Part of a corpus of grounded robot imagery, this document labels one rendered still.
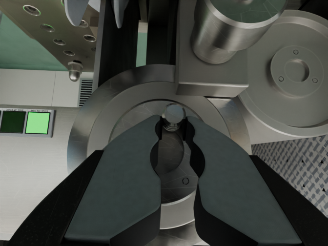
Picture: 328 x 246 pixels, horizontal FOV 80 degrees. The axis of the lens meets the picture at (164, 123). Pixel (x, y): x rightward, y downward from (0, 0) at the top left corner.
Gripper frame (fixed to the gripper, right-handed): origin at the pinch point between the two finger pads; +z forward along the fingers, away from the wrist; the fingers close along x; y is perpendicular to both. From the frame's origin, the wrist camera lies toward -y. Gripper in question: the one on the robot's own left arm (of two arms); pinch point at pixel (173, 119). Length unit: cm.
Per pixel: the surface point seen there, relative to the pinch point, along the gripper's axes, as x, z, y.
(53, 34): -22.1, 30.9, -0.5
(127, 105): -3.5, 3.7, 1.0
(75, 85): -128, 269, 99
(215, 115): 3.7, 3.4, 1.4
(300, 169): 17.0, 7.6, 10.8
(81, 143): -7.0, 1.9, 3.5
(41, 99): -174, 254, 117
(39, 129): -30.0, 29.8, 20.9
